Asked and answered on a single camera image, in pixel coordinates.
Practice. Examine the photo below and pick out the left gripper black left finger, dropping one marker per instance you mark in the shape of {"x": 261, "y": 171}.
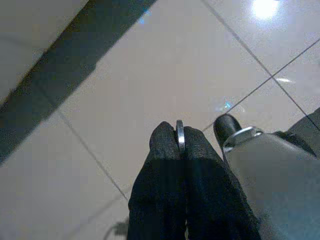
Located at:
{"x": 157, "y": 195}

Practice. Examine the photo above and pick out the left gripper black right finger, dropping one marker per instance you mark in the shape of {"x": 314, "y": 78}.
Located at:
{"x": 212, "y": 200}

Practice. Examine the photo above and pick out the metal spoon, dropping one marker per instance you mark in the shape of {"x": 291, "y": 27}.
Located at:
{"x": 180, "y": 136}

